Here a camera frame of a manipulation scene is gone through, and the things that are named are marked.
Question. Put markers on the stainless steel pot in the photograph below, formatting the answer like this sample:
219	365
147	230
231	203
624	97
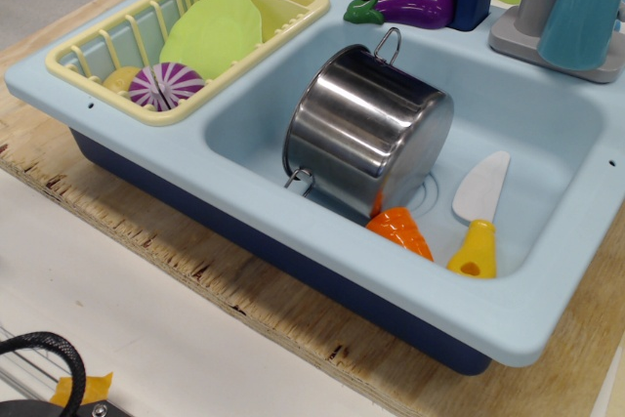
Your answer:
365	133

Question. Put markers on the light blue toy sink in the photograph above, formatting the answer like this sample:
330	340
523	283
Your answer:
222	165

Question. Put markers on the purple toy eggplant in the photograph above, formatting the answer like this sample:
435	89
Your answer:
425	14

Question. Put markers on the green toy plate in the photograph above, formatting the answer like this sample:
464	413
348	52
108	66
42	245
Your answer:
213	34

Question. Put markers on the grey toy faucet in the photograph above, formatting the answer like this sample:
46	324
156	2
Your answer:
518	32

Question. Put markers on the purple striped toy onion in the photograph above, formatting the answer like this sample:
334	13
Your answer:
164	85

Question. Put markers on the yellow toy potato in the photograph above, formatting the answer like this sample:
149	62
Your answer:
120	79

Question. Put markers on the teal plastic cup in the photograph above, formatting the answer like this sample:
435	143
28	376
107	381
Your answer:
577	33

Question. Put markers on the white yellow toy knife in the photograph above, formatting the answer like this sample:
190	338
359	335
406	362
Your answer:
475	202

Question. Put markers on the orange toy carrot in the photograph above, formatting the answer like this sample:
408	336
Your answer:
397	225

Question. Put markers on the plywood board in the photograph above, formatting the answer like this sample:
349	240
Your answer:
189	324

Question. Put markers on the yellow tape piece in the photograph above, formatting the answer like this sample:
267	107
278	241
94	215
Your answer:
96	389

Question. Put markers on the black device base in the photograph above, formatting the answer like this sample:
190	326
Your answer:
36	408

